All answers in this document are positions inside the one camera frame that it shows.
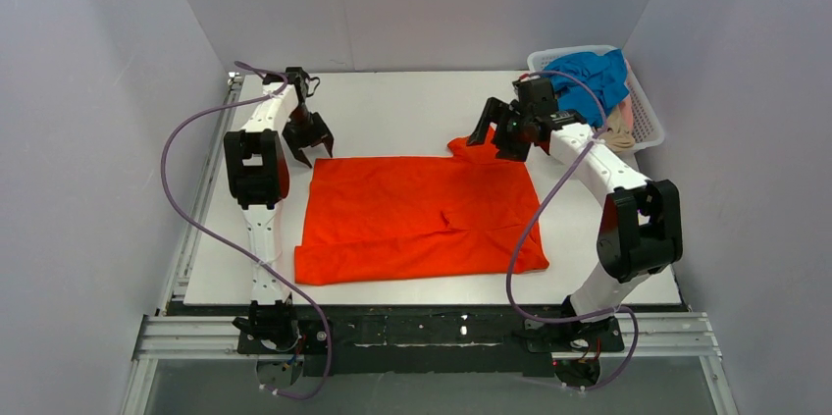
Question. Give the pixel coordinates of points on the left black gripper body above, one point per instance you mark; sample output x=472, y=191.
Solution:
x=306, y=128

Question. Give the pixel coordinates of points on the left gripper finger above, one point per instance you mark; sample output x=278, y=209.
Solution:
x=296, y=145
x=321, y=134

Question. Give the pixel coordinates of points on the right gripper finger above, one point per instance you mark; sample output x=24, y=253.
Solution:
x=495, y=116
x=512, y=147

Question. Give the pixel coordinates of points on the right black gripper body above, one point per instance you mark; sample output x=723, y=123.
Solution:
x=508, y=129

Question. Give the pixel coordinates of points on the orange t shirt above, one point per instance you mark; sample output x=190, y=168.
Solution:
x=416, y=217

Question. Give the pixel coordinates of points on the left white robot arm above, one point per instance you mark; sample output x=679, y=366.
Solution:
x=259, y=182

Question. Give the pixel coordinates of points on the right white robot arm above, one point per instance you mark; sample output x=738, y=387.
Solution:
x=640, y=231

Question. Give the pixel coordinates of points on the blue t shirt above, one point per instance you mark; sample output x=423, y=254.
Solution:
x=589, y=83

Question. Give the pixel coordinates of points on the beige t shirt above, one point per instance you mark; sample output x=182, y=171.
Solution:
x=618, y=134

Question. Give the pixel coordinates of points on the pink t shirt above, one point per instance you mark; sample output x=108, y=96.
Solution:
x=625, y=109

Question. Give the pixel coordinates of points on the white plastic basket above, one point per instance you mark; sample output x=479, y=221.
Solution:
x=647, y=129

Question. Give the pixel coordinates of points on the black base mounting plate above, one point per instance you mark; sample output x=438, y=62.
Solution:
x=455, y=339

